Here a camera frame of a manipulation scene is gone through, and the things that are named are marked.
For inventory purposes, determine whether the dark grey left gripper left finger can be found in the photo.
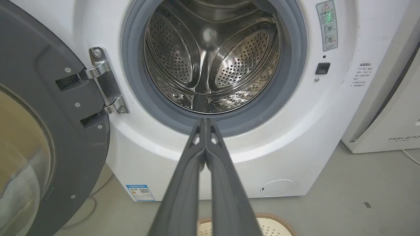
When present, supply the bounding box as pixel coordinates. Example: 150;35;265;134
148;118;206;236

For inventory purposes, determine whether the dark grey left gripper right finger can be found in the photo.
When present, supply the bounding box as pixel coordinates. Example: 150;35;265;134
205;118;263;236

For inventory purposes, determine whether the stainless steel washing machine drum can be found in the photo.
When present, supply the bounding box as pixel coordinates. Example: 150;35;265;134
144;0;281;114

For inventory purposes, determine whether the grey washing machine door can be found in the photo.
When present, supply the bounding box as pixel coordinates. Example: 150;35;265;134
0;0;110;236

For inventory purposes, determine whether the blue energy label sticker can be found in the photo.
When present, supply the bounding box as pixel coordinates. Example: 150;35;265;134
126;185;156;202

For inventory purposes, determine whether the woven laundry basket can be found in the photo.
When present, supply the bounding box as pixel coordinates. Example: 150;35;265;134
197;213;298;236

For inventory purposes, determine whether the white front-load washing machine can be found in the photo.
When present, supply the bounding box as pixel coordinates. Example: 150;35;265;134
13;0;411;202

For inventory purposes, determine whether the grey rubber door gasket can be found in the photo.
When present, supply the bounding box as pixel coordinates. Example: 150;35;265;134
121;0;307;137

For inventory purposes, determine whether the silver metal door hinge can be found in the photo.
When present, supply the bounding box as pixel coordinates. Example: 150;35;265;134
78;47;129;115

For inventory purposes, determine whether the white Feelbird appliance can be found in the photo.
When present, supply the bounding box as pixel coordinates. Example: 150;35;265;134
341;0;420;154

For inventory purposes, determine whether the white warning label sticker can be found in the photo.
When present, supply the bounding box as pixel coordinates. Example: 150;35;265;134
316;0;338;52

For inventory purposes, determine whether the grey cable on floor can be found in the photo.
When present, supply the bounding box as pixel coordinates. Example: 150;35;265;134
61;174;115;230

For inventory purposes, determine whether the white power cable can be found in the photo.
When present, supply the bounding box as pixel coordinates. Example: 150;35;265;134
402;149;420;165

